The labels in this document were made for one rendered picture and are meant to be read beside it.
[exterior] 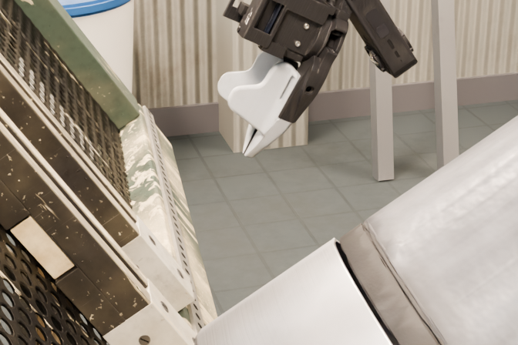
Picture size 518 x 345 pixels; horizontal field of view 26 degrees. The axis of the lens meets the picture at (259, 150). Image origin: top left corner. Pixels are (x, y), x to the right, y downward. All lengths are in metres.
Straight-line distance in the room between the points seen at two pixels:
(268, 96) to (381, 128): 3.11
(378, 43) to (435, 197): 0.72
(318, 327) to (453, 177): 0.04
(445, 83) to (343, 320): 3.82
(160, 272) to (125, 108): 0.74
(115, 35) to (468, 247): 3.51
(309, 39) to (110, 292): 0.48
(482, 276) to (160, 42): 4.16
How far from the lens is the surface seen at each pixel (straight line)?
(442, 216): 0.23
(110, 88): 2.16
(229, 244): 3.63
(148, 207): 1.83
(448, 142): 4.07
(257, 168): 4.18
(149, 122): 2.18
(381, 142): 4.06
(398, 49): 0.96
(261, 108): 0.94
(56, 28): 2.12
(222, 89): 0.97
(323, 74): 0.92
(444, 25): 4.02
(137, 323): 1.32
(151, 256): 1.47
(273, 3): 0.91
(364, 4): 0.94
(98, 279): 1.29
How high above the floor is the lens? 1.69
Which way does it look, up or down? 23 degrees down
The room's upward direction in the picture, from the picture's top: straight up
